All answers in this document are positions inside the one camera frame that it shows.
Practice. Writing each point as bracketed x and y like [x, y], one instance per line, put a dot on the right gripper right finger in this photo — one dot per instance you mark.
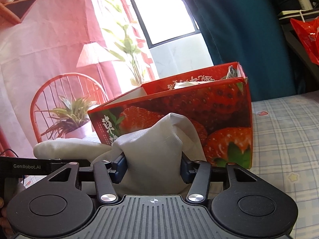
[197, 173]

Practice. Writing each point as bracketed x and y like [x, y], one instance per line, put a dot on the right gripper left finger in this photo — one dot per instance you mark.
[106, 174]

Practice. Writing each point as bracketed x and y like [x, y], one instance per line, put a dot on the window with grille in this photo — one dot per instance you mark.
[163, 21]

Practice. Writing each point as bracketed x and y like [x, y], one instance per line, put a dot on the pink printed backdrop curtain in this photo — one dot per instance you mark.
[41, 39]

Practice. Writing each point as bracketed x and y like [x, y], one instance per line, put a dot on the red plastic bag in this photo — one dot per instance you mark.
[307, 33]

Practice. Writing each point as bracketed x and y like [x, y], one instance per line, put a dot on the grey-white cloth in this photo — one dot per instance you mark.
[153, 155]

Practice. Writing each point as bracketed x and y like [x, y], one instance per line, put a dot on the dark teal curtain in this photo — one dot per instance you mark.
[248, 32]

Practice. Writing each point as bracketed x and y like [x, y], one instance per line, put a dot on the red strawberry cardboard box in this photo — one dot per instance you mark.
[215, 99]

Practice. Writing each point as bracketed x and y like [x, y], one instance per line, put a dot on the checked bed sheet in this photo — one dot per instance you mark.
[285, 155]

